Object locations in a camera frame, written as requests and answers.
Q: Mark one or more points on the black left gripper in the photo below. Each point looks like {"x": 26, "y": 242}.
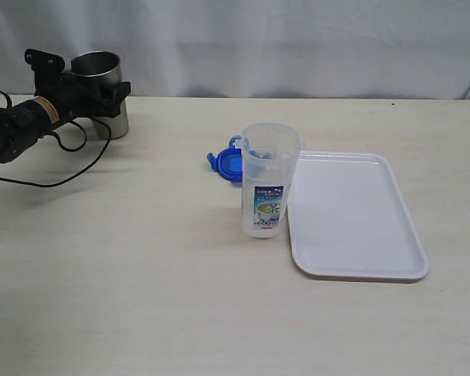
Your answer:
{"x": 67, "y": 96}

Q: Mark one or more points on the stainless steel cup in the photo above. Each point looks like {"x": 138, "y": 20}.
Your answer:
{"x": 100, "y": 73}

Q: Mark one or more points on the blue bottle lid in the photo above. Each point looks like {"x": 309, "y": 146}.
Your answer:
{"x": 228, "y": 162}

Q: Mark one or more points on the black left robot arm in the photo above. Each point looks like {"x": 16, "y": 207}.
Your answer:
{"x": 21, "y": 126}

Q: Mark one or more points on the clear plastic tea bottle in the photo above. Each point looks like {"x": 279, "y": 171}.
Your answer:
{"x": 269, "y": 153}

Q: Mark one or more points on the white plastic tray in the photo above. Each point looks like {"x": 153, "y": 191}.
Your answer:
{"x": 348, "y": 220}

